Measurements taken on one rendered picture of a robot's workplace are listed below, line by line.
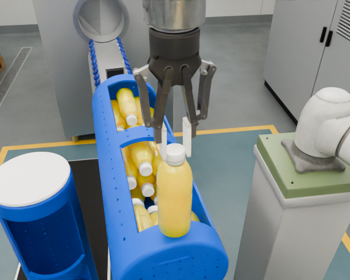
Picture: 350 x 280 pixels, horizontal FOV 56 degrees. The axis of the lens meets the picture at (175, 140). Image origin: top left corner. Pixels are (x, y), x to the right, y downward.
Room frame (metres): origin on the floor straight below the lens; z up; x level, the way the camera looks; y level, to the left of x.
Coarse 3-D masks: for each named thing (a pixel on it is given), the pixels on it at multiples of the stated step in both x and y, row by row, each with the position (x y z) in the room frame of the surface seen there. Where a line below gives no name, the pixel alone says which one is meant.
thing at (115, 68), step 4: (108, 68) 1.67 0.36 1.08; (112, 68) 1.67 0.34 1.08; (116, 68) 1.68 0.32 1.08; (120, 68) 1.68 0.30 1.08; (108, 72) 1.65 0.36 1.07; (112, 72) 1.65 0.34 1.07; (116, 72) 1.66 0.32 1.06; (120, 72) 1.66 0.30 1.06; (108, 76) 1.65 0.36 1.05; (112, 76) 1.65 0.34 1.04
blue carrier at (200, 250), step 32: (96, 96) 1.20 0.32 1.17; (96, 128) 1.01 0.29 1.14; (128, 128) 0.88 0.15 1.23; (128, 192) 0.61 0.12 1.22; (192, 192) 0.75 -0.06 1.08; (128, 224) 0.52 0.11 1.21; (192, 224) 0.50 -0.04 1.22; (128, 256) 0.44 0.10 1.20; (160, 256) 0.43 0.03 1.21; (192, 256) 0.45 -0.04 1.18; (224, 256) 0.47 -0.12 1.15
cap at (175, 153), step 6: (168, 144) 0.50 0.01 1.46; (174, 144) 0.50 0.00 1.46; (180, 144) 0.50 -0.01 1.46; (168, 150) 0.48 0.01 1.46; (174, 150) 0.48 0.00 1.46; (180, 150) 0.48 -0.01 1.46; (168, 156) 0.47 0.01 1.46; (174, 156) 0.46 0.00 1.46; (180, 156) 0.47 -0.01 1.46; (174, 162) 0.46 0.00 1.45
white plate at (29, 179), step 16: (16, 160) 0.96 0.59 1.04; (32, 160) 0.96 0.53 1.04; (48, 160) 0.96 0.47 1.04; (64, 160) 0.96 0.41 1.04; (0, 176) 0.87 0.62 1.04; (16, 176) 0.87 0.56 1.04; (32, 176) 0.87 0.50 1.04; (48, 176) 0.87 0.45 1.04; (64, 176) 0.87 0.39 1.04; (0, 192) 0.79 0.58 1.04; (16, 192) 0.79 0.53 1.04; (32, 192) 0.79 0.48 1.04; (48, 192) 0.79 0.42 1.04
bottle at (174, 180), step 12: (168, 168) 0.46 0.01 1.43; (180, 168) 0.46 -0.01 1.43; (168, 180) 0.45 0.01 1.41; (180, 180) 0.45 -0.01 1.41; (192, 180) 0.47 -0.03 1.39; (168, 192) 0.45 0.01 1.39; (180, 192) 0.45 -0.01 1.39; (168, 204) 0.44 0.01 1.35; (180, 204) 0.44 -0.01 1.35; (168, 216) 0.44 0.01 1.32; (180, 216) 0.44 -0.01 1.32; (168, 228) 0.44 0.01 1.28; (180, 228) 0.44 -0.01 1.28
